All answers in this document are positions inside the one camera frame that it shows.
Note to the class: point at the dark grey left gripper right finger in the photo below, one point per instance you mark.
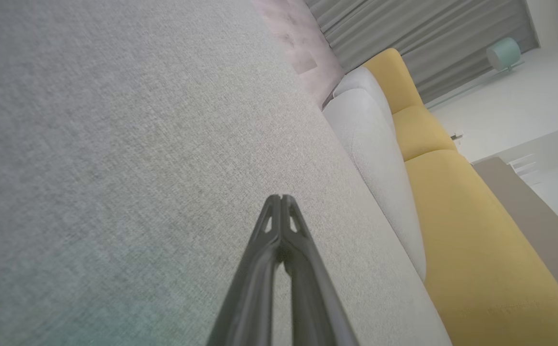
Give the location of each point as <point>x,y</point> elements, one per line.
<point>317,307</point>

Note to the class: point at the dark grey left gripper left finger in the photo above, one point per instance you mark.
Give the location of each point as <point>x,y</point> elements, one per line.
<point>250,298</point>

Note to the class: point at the large grey sofa cushion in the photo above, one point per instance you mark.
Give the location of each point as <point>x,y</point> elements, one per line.
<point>380,178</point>

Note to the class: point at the long yellow sofa backrest cushion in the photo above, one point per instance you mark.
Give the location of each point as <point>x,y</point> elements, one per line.
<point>485,259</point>

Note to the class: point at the small grey sofa cushion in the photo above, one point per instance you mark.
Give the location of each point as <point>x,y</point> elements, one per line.
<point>363,81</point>

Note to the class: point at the grey pleated curtain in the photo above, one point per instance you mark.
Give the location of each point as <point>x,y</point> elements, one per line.
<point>418,33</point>

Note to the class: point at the mint green lamp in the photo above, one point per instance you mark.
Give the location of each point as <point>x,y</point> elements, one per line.
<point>503,54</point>

